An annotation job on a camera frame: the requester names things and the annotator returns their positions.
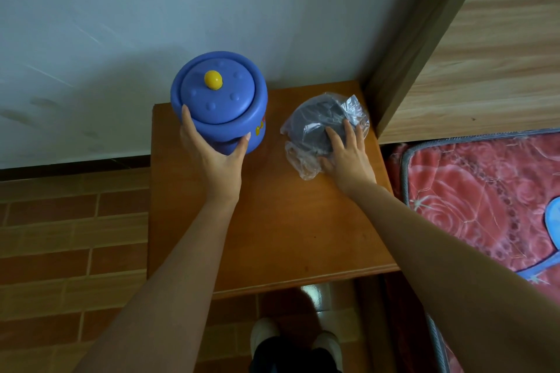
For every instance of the person's left thumb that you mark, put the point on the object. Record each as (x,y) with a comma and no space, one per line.
(240,147)

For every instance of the person's left forearm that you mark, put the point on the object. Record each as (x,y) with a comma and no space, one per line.
(170,298)

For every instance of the person's white shoe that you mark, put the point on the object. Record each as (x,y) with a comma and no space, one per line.
(329,342)
(262,331)

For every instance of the person's black trousers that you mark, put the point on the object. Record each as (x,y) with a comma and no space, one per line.
(288,359)

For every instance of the blue plastic jar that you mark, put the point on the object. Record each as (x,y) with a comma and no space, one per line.
(256,110)

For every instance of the person's right forearm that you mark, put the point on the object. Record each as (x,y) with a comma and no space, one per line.
(455,289)

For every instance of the person's right hand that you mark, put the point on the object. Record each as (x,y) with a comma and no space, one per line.
(350,165)

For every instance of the light wooden cabinet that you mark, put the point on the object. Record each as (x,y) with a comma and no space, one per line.
(494,62)

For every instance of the red floral quilt grey trim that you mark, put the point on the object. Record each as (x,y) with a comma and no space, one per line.
(477,202)

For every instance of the person's right middle finger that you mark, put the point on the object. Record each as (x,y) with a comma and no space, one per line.
(349,134)

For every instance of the dark grey round object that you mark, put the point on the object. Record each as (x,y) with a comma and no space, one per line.
(313,123)

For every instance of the person's right thumb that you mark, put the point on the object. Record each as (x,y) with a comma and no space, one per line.
(326,163)

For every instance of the person's left hand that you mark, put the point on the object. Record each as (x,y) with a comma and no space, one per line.
(218,171)

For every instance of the blue lid with yellow knob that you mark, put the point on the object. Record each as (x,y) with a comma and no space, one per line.
(218,97)

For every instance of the clear plastic bag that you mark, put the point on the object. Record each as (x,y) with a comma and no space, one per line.
(302,163)

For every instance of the person's right white shoe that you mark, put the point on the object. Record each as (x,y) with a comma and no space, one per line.
(329,342)

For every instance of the small brown wooden table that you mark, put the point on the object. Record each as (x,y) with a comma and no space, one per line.
(284,228)

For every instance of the person's left white shoe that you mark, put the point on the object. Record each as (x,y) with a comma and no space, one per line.
(262,331)

